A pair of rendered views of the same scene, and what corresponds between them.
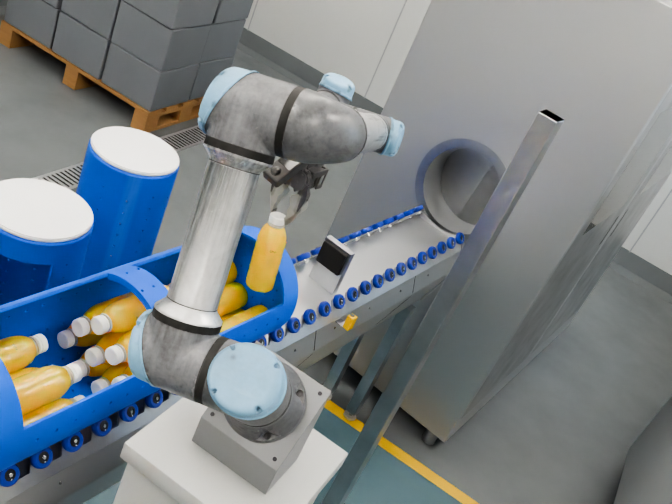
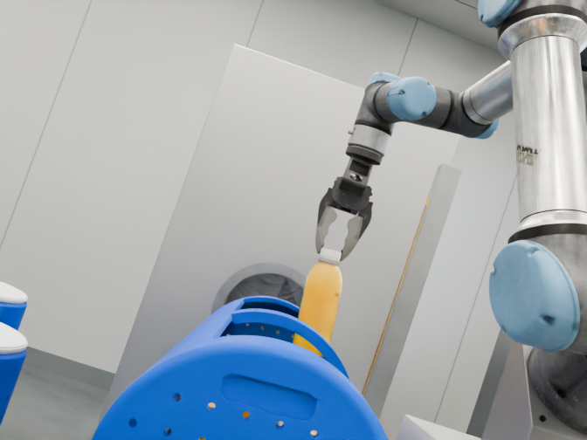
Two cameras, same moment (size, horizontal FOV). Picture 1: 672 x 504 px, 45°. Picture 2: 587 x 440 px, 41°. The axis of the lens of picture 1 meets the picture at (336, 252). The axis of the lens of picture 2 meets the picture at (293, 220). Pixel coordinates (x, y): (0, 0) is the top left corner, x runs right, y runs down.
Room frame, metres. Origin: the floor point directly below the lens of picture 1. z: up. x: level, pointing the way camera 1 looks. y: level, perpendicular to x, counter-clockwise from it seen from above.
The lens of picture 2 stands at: (0.37, 0.83, 1.31)
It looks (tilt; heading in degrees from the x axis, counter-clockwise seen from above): 3 degrees up; 336
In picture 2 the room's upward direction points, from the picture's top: 19 degrees clockwise
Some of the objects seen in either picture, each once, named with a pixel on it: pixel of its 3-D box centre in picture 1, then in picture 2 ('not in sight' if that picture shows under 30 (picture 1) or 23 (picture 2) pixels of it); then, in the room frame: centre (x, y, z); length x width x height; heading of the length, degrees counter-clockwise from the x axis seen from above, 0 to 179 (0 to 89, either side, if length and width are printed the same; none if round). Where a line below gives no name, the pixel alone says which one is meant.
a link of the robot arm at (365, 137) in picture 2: not in sight; (367, 142); (1.69, 0.15, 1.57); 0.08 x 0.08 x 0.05
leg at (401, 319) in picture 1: (377, 363); not in sight; (2.76, -0.35, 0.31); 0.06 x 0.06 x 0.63; 66
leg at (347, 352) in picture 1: (351, 343); not in sight; (2.82, -0.22, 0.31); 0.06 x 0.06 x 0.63; 66
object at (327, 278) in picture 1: (329, 265); not in sight; (2.15, 0.00, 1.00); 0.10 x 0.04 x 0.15; 66
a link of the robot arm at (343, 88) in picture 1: (330, 102); (382, 104); (1.69, 0.15, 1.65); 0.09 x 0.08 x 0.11; 174
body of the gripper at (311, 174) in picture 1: (307, 163); (354, 182); (1.69, 0.14, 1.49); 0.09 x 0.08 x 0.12; 156
